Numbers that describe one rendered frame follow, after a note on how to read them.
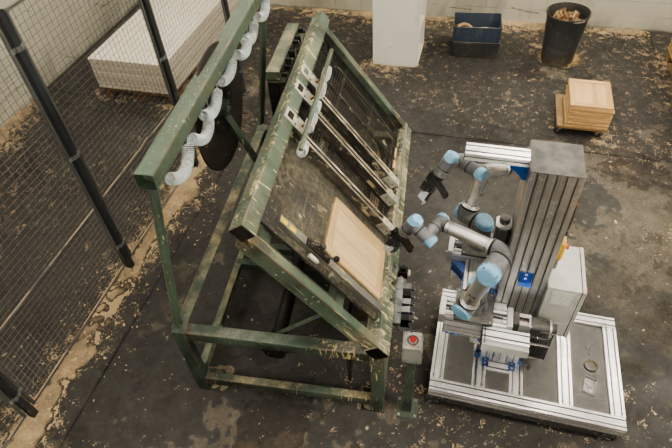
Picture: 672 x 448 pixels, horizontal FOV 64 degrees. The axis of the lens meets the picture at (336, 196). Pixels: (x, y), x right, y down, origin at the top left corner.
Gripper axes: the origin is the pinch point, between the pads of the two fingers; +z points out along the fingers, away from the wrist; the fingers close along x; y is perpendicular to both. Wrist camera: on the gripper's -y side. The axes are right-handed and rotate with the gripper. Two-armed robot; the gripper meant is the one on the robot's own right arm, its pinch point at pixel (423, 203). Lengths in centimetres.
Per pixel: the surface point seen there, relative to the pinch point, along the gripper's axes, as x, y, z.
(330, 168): -17, 61, 26
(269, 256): 74, 48, 35
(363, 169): -56, 48, 34
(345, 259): 13, 19, 55
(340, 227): 0, 34, 48
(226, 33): -12, 158, -14
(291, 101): -10, 101, -1
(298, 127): -1, 87, 6
